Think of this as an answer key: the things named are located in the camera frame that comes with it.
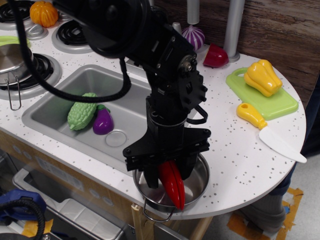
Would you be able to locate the back left stove burner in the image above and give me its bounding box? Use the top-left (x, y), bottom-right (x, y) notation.
top-left (0, 0), bottom-right (35, 31)

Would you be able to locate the yellow handled toy knife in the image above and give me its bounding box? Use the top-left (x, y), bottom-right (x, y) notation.
top-left (236, 103), bottom-right (307, 163)

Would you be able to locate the green toy cutting board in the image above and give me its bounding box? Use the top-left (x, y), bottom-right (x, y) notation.
top-left (225, 67), bottom-right (299, 121)

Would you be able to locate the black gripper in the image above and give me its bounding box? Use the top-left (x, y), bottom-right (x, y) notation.
top-left (123, 117), bottom-right (211, 188)

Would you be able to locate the green toy bitter gourd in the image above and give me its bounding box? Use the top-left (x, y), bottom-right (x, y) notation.
top-left (67, 102), bottom-right (97, 131)

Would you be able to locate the grey toy sink basin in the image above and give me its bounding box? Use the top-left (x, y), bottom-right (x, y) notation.
top-left (22, 64), bottom-right (151, 176)

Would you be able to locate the green toy plate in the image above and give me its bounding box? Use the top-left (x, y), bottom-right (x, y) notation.
top-left (0, 35), bottom-right (20, 46)

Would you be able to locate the orange toy pumpkin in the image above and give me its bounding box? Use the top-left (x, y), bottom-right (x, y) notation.
top-left (29, 1), bottom-right (59, 28)

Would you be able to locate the wooden toy kitchen cabinet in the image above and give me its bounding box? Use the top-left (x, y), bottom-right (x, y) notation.
top-left (0, 132), bottom-right (212, 240)

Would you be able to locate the purple striped toy onion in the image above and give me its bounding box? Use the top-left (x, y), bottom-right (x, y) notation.
top-left (181, 25), bottom-right (205, 51)

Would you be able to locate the blue clamp tool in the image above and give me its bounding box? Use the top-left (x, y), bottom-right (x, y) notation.
top-left (0, 189), bottom-right (47, 221)

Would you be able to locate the grey support pole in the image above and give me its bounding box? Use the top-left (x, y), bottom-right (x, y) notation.
top-left (223, 0), bottom-right (245, 63)
top-left (187, 0), bottom-right (200, 25)

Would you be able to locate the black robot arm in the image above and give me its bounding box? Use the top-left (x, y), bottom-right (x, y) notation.
top-left (53, 0), bottom-right (211, 189)

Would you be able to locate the grey support pole right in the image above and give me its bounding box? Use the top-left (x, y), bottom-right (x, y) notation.
top-left (223, 0), bottom-right (245, 63)

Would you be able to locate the stove burner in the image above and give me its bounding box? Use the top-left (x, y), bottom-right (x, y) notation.
top-left (51, 20), bottom-right (93, 54)
top-left (0, 0), bottom-right (35, 31)
top-left (0, 53), bottom-right (62, 101)

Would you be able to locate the back right stove burner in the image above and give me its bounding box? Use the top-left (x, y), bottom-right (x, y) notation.
top-left (51, 20), bottom-right (93, 54)

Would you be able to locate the purple toy eggplant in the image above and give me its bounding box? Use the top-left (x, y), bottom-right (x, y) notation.
top-left (92, 104), bottom-right (114, 135)

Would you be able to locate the yellow toy bell pepper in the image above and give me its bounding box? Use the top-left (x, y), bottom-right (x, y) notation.
top-left (243, 59), bottom-right (283, 98)

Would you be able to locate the dark red toy vegetable half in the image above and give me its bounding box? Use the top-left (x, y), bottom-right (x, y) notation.
top-left (203, 43), bottom-right (229, 68)

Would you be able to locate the person leg with grey sock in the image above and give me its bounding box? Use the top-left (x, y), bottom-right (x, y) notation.
top-left (240, 78), bottom-right (320, 233)

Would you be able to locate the front left stove burner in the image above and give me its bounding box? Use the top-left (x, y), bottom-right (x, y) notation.
top-left (0, 53), bottom-right (62, 101)

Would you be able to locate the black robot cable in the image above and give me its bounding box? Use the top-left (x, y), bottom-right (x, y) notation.
top-left (6, 0), bottom-right (132, 103)

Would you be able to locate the silver toy faucet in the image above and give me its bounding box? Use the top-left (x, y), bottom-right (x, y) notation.
top-left (124, 21), bottom-right (183, 76)

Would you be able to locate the silver stove knob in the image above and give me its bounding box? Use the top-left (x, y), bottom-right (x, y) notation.
top-left (25, 24), bottom-right (49, 41)

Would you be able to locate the red toy chili pepper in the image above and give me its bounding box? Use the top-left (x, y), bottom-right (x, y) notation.
top-left (157, 160), bottom-right (185, 210)

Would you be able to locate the grey support pole middle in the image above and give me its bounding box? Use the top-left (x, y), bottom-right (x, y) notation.
top-left (187, 0), bottom-right (200, 25)

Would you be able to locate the steel pan with wire handle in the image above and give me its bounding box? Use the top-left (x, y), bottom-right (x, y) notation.
top-left (0, 43), bottom-right (31, 111)

